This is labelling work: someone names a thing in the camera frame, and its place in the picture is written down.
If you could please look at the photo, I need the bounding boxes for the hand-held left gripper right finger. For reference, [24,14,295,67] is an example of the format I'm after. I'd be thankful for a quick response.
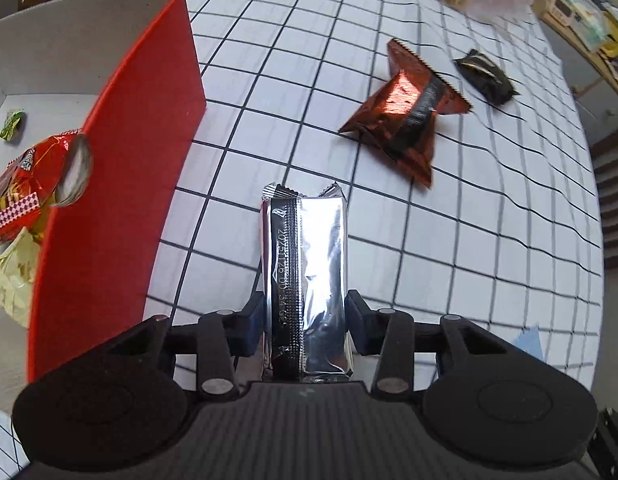
[344,289,516,400]

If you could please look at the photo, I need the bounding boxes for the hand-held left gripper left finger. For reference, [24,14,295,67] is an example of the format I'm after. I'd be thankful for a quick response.
[107,290,266,400]

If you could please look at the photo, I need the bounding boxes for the silver foil snack packet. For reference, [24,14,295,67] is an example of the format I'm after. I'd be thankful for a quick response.
[257,181,354,384]

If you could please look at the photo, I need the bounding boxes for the red cardboard box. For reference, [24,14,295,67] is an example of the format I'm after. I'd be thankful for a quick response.
[0,0,208,384]

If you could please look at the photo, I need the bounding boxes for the pale green snack packet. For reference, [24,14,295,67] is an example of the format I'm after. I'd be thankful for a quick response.
[0,227,42,329]

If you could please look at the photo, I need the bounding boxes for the large red snack bag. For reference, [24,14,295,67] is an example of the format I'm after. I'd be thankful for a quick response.
[0,130,92,249]

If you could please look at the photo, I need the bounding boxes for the light blue snack packet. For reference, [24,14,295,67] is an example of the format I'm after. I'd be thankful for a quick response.
[512,326,545,361]

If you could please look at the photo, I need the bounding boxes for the red-brown foil chip bag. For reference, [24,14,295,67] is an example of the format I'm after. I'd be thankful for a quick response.
[338,38,474,190]

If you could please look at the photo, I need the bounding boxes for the small black snack packet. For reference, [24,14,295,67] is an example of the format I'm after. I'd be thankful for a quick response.
[452,48,520,107]

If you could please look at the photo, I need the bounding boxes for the dark wooden chair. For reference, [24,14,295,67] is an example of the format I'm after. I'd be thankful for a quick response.
[588,132,618,272]

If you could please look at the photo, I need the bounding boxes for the small green candy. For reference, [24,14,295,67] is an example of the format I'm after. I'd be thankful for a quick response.
[0,109,28,141]

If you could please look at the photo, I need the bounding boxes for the white kitchen timer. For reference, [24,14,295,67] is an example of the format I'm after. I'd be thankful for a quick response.
[548,0,579,24]

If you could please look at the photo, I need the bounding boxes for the yellow-green container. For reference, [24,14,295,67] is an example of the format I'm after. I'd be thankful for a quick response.
[599,9,618,59]

